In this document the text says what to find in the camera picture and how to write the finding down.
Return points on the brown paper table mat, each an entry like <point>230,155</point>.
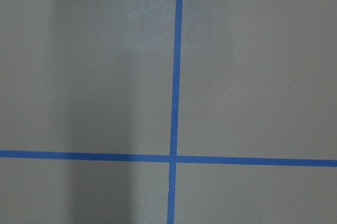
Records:
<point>168,111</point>

